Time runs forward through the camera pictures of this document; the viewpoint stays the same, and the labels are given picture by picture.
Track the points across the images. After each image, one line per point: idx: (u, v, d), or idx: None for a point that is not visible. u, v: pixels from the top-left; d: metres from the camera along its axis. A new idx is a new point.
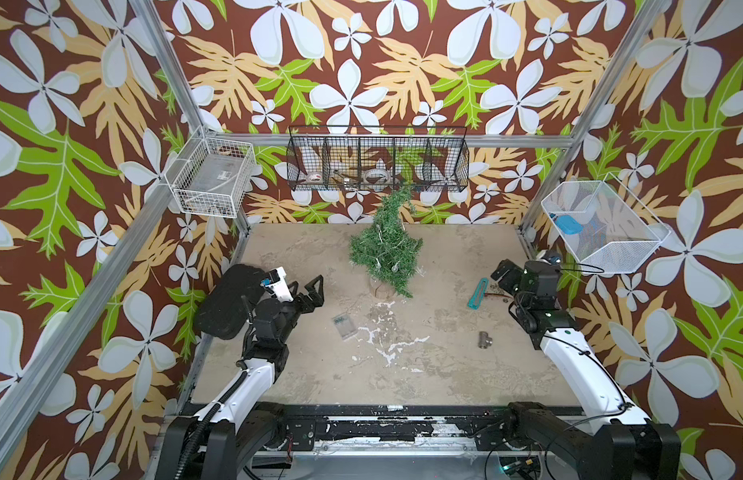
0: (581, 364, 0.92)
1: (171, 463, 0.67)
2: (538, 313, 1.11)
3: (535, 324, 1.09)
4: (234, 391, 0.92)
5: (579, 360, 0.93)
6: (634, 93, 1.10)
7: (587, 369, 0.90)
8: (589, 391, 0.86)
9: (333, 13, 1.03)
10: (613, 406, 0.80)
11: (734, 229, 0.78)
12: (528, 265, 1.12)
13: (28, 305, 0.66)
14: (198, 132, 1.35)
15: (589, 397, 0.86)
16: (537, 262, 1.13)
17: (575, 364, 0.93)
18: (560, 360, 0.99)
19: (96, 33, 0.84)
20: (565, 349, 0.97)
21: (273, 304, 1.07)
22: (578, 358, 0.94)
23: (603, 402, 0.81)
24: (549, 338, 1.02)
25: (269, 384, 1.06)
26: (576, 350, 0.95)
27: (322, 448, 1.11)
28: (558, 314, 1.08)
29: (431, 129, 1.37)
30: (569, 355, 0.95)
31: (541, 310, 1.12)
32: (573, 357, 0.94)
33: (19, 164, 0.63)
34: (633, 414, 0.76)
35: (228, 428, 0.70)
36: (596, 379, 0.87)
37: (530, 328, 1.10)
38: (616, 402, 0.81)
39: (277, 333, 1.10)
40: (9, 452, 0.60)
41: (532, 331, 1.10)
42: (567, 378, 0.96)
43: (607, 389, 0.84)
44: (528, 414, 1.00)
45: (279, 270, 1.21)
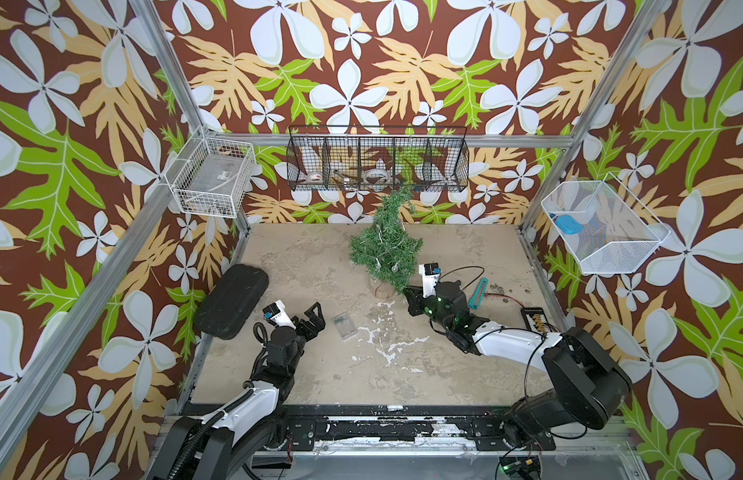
0: (506, 336, 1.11)
1: (168, 464, 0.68)
2: (462, 329, 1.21)
3: (465, 340, 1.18)
4: (238, 404, 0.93)
5: (504, 335, 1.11)
6: (634, 93, 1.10)
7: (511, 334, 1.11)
8: (522, 348, 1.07)
9: (333, 13, 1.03)
10: (540, 340, 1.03)
11: (734, 229, 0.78)
12: (439, 293, 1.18)
13: (28, 305, 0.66)
14: (198, 132, 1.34)
15: (527, 352, 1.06)
16: (442, 284, 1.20)
17: (504, 340, 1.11)
18: (492, 349, 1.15)
19: (97, 33, 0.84)
20: (490, 338, 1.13)
21: (289, 331, 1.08)
22: (501, 334, 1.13)
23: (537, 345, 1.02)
24: (479, 340, 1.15)
25: (269, 411, 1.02)
26: (496, 330, 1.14)
27: (322, 448, 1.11)
28: (474, 320, 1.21)
29: (431, 129, 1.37)
30: (496, 338, 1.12)
31: (463, 324, 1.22)
32: (498, 336, 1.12)
33: (19, 164, 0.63)
34: (552, 337, 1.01)
35: (226, 435, 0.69)
36: (519, 336, 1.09)
37: (463, 347, 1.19)
38: (539, 339, 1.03)
39: (287, 360, 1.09)
40: (10, 451, 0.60)
41: (466, 348, 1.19)
42: (506, 354, 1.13)
43: (529, 336, 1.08)
44: (523, 411, 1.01)
45: (279, 302, 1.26)
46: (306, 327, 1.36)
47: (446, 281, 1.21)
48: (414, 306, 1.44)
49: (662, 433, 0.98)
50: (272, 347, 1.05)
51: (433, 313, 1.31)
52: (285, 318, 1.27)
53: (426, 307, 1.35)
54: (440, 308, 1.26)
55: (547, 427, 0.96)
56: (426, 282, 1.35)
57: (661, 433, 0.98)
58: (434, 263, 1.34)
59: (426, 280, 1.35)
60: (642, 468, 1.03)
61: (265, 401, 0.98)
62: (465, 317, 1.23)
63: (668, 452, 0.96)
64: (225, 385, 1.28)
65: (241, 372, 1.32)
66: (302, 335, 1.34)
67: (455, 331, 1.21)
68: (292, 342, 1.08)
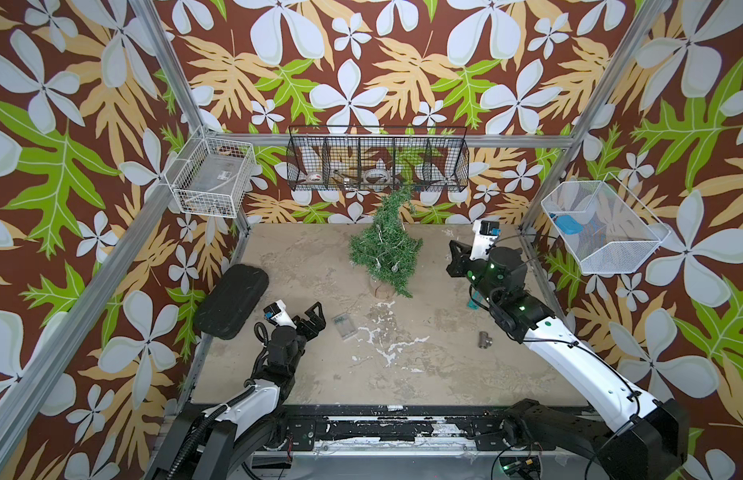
0: (578, 361, 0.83)
1: (171, 454, 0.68)
2: (513, 308, 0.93)
3: (513, 322, 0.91)
4: (241, 399, 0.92)
5: (573, 356, 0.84)
6: (634, 93, 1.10)
7: (584, 363, 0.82)
8: (594, 389, 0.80)
9: (333, 13, 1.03)
10: (627, 402, 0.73)
11: (734, 229, 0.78)
12: (494, 259, 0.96)
13: (28, 305, 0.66)
14: (198, 132, 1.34)
15: (598, 397, 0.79)
16: (499, 251, 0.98)
17: (569, 360, 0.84)
18: (549, 355, 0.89)
19: (97, 33, 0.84)
20: (553, 346, 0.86)
21: (288, 331, 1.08)
22: (570, 352, 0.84)
23: (617, 402, 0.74)
24: (534, 340, 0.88)
25: (269, 410, 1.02)
26: (566, 344, 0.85)
27: (322, 448, 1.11)
28: (530, 302, 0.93)
29: (431, 129, 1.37)
30: (560, 351, 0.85)
31: (515, 304, 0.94)
32: (566, 353, 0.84)
33: (19, 164, 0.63)
34: (647, 401, 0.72)
35: (229, 428, 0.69)
36: (597, 374, 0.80)
37: (508, 328, 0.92)
38: (626, 394, 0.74)
39: (288, 359, 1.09)
40: (9, 452, 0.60)
41: (511, 330, 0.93)
42: (563, 371, 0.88)
43: (609, 380, 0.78)
44: (532, 421, 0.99)
45: (280, 302, 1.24)
46: (307, 327, 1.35)
47: (505, 249, 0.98)
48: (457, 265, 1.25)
49: None
50: (271, 348, 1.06)
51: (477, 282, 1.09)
52: (287, 318, 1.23)
53: (469, 273, 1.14)
54: (488, 276, 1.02)
55: (554, 442, 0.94)
56: (478, 245, 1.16)
57: None
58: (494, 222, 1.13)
59: (478, 239, 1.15)
60: None
61: (265, 399, 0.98)
62: (518, 295, 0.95)
63: None
64: (225, 385, 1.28)
65: (241, 373, 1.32)
66: (302, 335, 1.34)
67: (503, 307, 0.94)
68: (292, 342, 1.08)
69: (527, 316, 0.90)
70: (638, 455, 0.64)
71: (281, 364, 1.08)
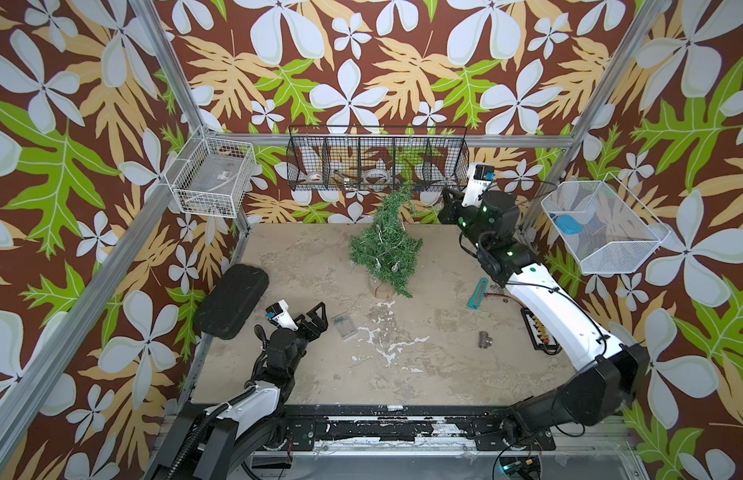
0: (556, 306, 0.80)
1: (172, 452, 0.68)
2: (501, 253, 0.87)
3: (500, 266, 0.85)
4: (241, 399, 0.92)
5: (553, 301, 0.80)
6: (634, 93, 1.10)
7: (562, 308, 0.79)
8: (565, 332, 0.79)
9: (333, 13, 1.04)
10: (595, 345, 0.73)
11: (734, 229, 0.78)
12: (487, 202, 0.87)
13: (28, 305, 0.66)
14: (198, 132, 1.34)
15: (568, 340, 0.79)
16: (492, 195, 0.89)
17: (548, 305, 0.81)
18: (527, 300, 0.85)
19: (97, 33, 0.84)
20: (533, 291, 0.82)
21: (287, 334, 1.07)
22: (549, 297, 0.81)
23: (586, 344, 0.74)
24: (516, 284, 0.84)
25: (269, 411, 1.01)
26: (546, 289, 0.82)
27: (322, 448, 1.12)
28: (518, 249, 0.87)
29: (431, 129, 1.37)
30: (540, 296, 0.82)
31: (504, 249, 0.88)
32: (545, 297, 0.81)
33: (19, 164, 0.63)
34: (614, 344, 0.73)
35: (231, 425, 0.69)
36: (572, 317, 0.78)
37: (492, 272, 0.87)
38: (596, 337, 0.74)
39: (286, 361, 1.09)
40: (9, 452, 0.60)
41: (496, 275, 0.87)
42: (538, 316, 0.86)
43: (581, 324, 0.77)
44: (523, 409, 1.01)
45: (282, 302, 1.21)
46: (309, 328, 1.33)
47: (498, 192, 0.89)
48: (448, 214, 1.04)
49: (662, 433, 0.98)
50: (269, 351, 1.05)
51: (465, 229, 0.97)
52: (289, 320, 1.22)
53: (460, 219, 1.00)
54: (477, 223, 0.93)
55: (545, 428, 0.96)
56: (471, 191, 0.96)
57: (661, 433, 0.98)
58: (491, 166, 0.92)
59: (471, 185, 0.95)
60: (642, 468, 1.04)
61: (265, 400, 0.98)
62: (507, 241, 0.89)
63: (668, 452, 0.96)
64: (225, 385, 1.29)
65: (241, 373, 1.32)
66: (304, 336, 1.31)
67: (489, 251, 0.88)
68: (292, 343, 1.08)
69: (514, 262, 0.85)
70: (596, 391, 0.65)
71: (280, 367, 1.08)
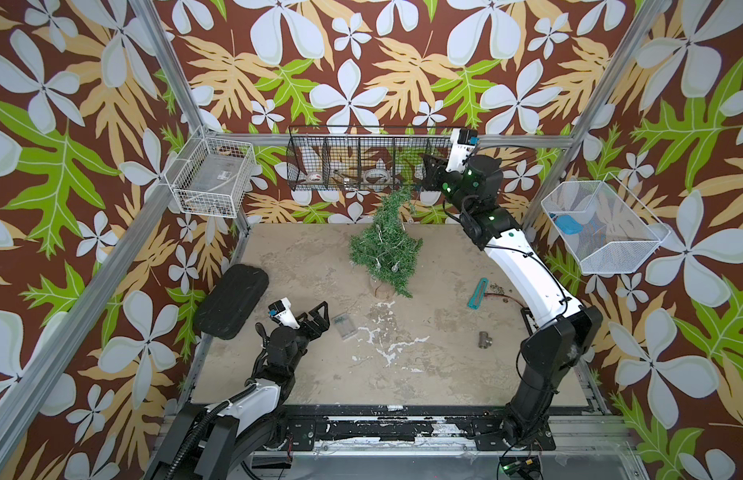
0: (529, 269, 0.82)
1: (173, 448, 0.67)
2: (483, 217, 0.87)
3: (480, 229, 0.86)
4: (242, 397, 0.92)
5: (526, 264, 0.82)
6: (634, 93, 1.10)
7: (534, 272, 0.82)
8: (532, 293, 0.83)
9: (333, 13, 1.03)
10: (558, 305, 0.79)
11: (734, 229, 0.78)
12: (473, 166, 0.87)
13: (28, 305, 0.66)
14: (198, 132, 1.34)
15: (533, 299, 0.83)
16: (478, 159, 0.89)
17: (521, 268, 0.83)
18: (501, 263, 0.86)
19: (96, 33, 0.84)
20: (508, 254, 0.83)
21: (287, 332, 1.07)
22: (522, 261, 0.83)
23: (550, 305, 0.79)
24: (494, 247, 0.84)
25: (270, 410, 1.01)
26: (520, 254, 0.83)
27: (322, 448, 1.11)
28: (499, 214, 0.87)
29: (431, 129, 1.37)
30: (515, 259, 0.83)
31: (485, 213, 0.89)
32: (518, 261, 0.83)
33: (19, 164, 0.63)
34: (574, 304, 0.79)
35: (231, 422, 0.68)
36: (541, 280, 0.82)
37: (473, 236, 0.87)
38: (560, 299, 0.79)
39: (287, 360, 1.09)
40: (9, 452, 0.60)
41: (476, 239, 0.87)
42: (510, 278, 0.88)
43: (548, 285, 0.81)
44: (515, 402, 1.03)
45: (284, 300, 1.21)
46: (311, 327, 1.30)
47: (486, 158, 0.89)
48: (432, 179, 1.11)
49: (662, 433, 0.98)
50: (270, 348, 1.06)
51: (451, 195, 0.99)
52: (291, 318, 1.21)
53: (444, 186, 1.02)
54: (462, 189, 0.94)
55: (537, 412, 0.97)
56: (455, 155, 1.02)
57: (661, 433, 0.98)
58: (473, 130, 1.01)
59: (455, 149, 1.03)
60: (642, 468, 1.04)
61: (266, 399, 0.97)
62: (489, 206, 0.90)
63: (668, 452, 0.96)
64: (225, 385, 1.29)
65: (241, 373, 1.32)
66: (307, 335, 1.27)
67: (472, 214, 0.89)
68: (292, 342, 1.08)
69: (494, 226, 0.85)
70: (553, 345, 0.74)
71: (281, 366, 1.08)
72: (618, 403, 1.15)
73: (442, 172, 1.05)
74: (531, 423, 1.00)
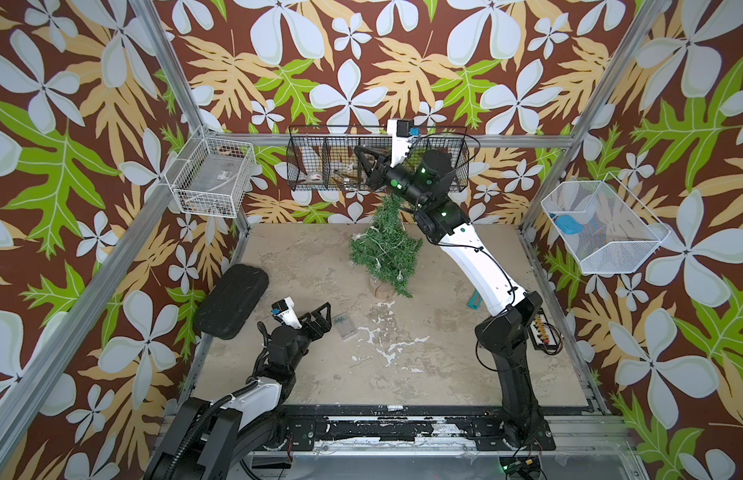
0: (480, 264, 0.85)
1: (176, 440, 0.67)
2: (435, 214, 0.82)
3: (433, 225, 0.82)
4: (245, 392, 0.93)
5: (478, 260, 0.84)
6: (634, 92, 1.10)
7: (484, 266, 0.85)
8: (484, 285, 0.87)
9: (333, 13, 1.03)
10: (507, 296, 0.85)
11: (734, 228, 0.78)
12: (426, 163, 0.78)
13: (28, 305, 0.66)
14: (198, 132, 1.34)
15: (486, 291, 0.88)
16: (430, 153, 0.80)
17: (473, 263, 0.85)
18: (456, 257, 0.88)
19: (96, 33, 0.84)
20: (460, 249, 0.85)
21: (289, 332, 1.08)
22: (474, 255, 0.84)
23: (501, 296, 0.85)
24: (447, 244, 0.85)
25: (272, 406, 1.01)
26: (472, 249, 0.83)
27: (322, 448, 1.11)
28: (451, 208, 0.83)
29: (431, 129, 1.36)
30: (467, 256, 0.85)
31: (438, 209, 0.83)
32: (470, 257, 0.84)
33: (19, 164, 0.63)
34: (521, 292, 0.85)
35: (234, 415, 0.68)
36: (491, 273, 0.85)
37: (428, 232, 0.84)
38: (508, 289, 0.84)
39: (288, 358, 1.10)
40: (9, 451, 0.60)
41: (431, 235, 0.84)
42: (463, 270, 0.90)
43: (498, 278, 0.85)
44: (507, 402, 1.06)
45: (288, 299, 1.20)
46: (312, 327, 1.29)
47: (439, 152, 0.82)
48: (376, 184, 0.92)
49: (662, 433, 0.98)
50: (271, 348, 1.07)
51: (404, 191, 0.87)
52: (293, 316, 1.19)
53: (391, 182, 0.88)
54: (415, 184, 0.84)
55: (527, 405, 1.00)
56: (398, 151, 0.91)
57: (661, 432, 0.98)
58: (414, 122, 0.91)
59: (396, 144, 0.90)
60: (642, 468, 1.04)
61: (267, 396, 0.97)
62: (441, 201, 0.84)
63: (668, 452, 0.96)
64: (225, 385, 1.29)
65: (241, 373, 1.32)
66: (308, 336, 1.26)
67: (426, 211, 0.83)
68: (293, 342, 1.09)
69: (447, 222, 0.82)
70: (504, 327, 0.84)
71: (283, 365, 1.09)
72: (618, 403, 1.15)
73: (387, 170, 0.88)
74: (526, 414, 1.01)
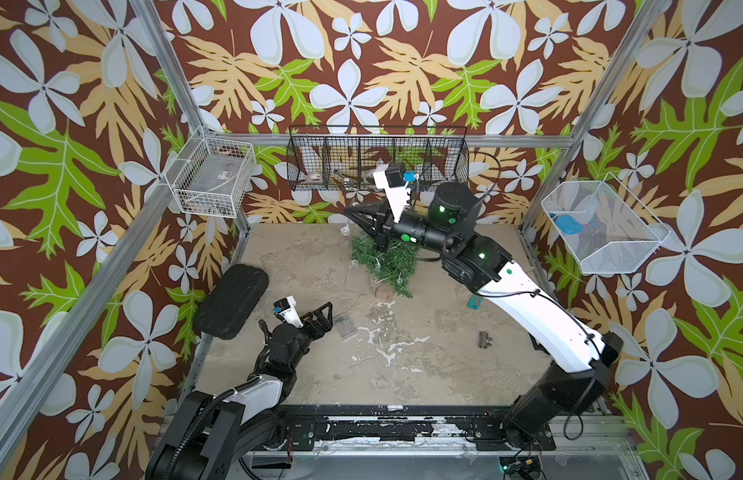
0: (542, 313, 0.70)
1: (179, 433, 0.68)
2: (470, 256, 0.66)
3: (471, 270, 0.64)
4: (247, 387, 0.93)
5: (538, 308, 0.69)
6: (634, 93, 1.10)
7: (550, 315, 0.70)
8: (552, 338, 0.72)
9: (333, 13, 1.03)
10: (584, 346, 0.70)
11: (734, 228, 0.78)
12: (443, 200, 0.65)
13: (29, 305, 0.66)
14: (198, 132, 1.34)
15: (555, 343, 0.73)
16: (444, 188, 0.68)
17: (534, 314, 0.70)
18: (504, 305, 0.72)
19: (96, 33, 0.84)
20: (514, 298, 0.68)
21: (290, 330, 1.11)
22: (531, 301, 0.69)
23: (579, 350, 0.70)
24: (492, 295, 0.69)
25: (274, 402, 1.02)
26: (528, 293, 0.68)
27: (322, 448, 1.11)
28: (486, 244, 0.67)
29: (431, 129, 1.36)
30: (525, 304, 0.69)
31: (471, 250, 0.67)
32: (527, 304, 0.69)
33: (19, 164, 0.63)
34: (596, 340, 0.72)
35: (237, 408, 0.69)
36: (558, 323, 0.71)
37: (467, 280, 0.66)
38: (584, 339, 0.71)
39: (289, 357, 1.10)
40: (9, 452, 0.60)
41: (471, 283, 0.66)
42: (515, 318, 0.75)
43: (569, 328, 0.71)
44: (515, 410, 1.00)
45: (290, 298, 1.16)
46: (313, 326, 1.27)
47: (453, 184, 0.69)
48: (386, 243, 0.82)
49: (662, 433, 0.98)
50: (273, 346, 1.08)
51: (422, 239, 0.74)
52: (295, 316, 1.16)
53: (404, 237, 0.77)
54: (435, 227, 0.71)
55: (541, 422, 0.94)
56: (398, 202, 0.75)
57: (661, 433, 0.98)
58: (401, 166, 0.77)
59: (393, 197, 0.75)
60: (642, 468, 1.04)
61: (268, 393, 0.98)
62: (470, 239, 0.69)
63: (668, 452, 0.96)
64: (225, 385, 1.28)
65: (241, 372, 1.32)
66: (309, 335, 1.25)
67: (456, 256, 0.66)
68: (294, 339, 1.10)
69: (488, 264, 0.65)
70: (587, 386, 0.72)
71: (285, 364, 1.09)
72: (619, 403, 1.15)
73: (395, 225, 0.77)
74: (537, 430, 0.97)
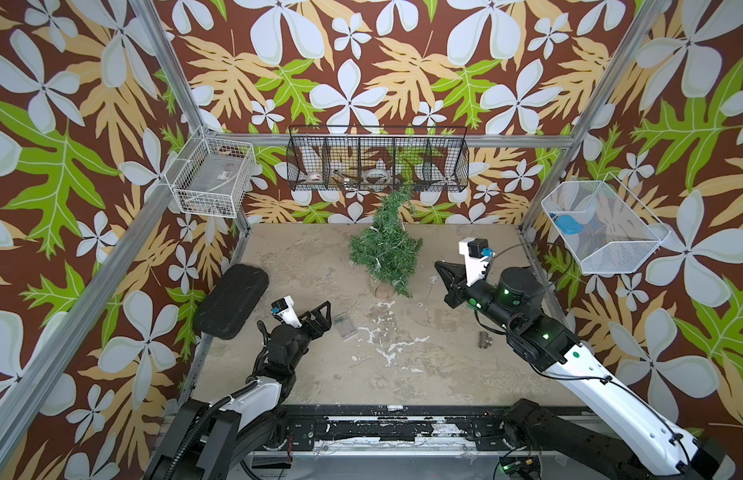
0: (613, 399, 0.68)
1: (175, 442, 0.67)
2: (534, 336, 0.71)
3: (535, 351, 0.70)
4: (245, 392, 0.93)
5: (610, 395, 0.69)
6: (634, 92, 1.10)
7: (623, 404, 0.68)
8: (632, 430, 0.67)
9: (333, 13, 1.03)
10: (670, 448, 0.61)
11: (734, 228, 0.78)
12: (507, 283, 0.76)
13: (28, 305, 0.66)
14: (198, 132, 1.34)
15: (636, 437, 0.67)
16: (515, 272, 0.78)
17: (607, 401, 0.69)
18: (578, 390, 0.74)
19: (96, 32, 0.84)
20: (582, 381, 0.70)
21: (287, 330, 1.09)
22: (602, 388, 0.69)
23: (660, 447, 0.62)
24: (558, 375, 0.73)
25: (273, 404, 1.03)
26: (598, 379, 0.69)
27: (322, 448, 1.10)
28: (550, 326, 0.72)
29: (431, 129, 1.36)
30: (594, 389, 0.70)
31: (535, 331, 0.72)
32: (598, 390, 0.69)
33: (19, 164, 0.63)
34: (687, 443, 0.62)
35: (233, 417, 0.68)
36: (633, 412, 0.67)
37: (531, 358, 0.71)
38: (667, 438, 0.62)
39: (288, 358, 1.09)
40: (9, 452, 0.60)
41: (535, 361, 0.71)
42: (594, 406, 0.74)
43: (647, 419, 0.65)
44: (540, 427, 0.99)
45: (288, 298, 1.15)
46: (312, 325, 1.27)
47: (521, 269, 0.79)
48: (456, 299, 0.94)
49: None
50: (271, 346, 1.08)
51: (486, 307, 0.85)
52: (292, 315, 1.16)
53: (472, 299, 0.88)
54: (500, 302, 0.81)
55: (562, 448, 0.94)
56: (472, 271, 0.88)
57: None
58: (482, 240, 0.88)
59: (470, 265, 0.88)
60: None
61: (266, 396, 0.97)
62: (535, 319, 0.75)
63: None
64: (225, 386, 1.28)
65: (241, 372, 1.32)
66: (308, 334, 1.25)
67: (520, 334, 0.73)
68: (293, 341, 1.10)
69: (551, 345, 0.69)
70: None
71: (284, 364, 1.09)
72: None
73: (466, 288, 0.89)
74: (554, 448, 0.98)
